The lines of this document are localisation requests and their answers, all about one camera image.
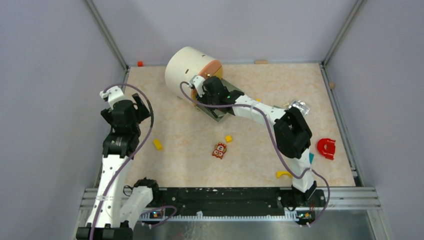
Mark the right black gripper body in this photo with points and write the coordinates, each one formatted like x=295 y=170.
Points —
x=205 y=98

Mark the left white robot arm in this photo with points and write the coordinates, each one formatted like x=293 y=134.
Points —
x=110 y=219

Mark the red horseshoe toy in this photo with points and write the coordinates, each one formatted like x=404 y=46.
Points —
x=327 y=148

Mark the cream round drawer organizer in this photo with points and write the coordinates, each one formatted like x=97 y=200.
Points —
x=187 y=70

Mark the teal block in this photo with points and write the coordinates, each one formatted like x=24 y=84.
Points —
x=311 y=157

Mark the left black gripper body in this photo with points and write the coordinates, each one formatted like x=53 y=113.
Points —
x=107 y=114

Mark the red owl number toy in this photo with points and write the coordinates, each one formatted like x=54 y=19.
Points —
x=219 y=150

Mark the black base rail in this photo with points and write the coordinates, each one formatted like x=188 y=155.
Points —
x=235 y=201

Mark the yellow arch block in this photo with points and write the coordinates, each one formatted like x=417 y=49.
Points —
x=280 y=174

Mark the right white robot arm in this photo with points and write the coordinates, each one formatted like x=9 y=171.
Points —
x=288 y=130

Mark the clear plastic wrapper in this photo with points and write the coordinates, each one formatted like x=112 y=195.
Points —
x=301 y=106

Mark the small yellow cube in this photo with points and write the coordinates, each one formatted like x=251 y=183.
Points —
x=228 y=138

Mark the yellow wedge block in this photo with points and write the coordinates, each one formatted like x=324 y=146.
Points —
x=157 y=144

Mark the wooden peg at wall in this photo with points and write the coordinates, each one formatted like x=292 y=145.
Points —
x=261 y=62

